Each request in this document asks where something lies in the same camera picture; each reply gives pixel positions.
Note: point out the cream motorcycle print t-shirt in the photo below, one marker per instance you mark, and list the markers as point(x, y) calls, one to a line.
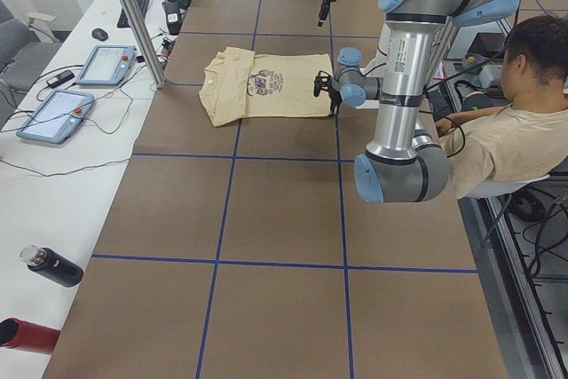
point(240, 84)

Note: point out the seated person in beige shirt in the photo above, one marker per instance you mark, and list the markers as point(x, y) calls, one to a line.
point(527, 138)

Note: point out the brown table cover sheet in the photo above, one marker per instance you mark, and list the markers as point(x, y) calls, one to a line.
point(245, 251)

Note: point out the white chair seat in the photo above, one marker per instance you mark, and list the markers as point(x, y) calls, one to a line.
point(491, 188)

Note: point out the far blue teach pendant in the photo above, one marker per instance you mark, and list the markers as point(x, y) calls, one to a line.
point(107, 65)

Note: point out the blue teach pendant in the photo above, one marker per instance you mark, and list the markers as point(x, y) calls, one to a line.
point(107, 65)
point(57, 117)

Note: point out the black computer mouse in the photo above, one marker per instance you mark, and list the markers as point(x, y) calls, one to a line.
point(99, 34)

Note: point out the near blue teach pendant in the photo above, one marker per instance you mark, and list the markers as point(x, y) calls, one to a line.
point(57, 117)

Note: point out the black power adapter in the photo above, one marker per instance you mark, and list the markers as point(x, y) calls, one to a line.
point(59, 79)

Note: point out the grey office chair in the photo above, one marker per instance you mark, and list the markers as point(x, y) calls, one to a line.
point(26, 50)

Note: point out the black metal-capped bottle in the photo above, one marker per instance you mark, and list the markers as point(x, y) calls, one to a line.
point(51, 265)

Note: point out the red cylindrical bottle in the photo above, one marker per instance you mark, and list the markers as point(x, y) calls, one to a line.
point(27, 336)

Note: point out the aluminium frame post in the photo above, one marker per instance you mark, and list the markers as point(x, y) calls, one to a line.
point(138, 27)

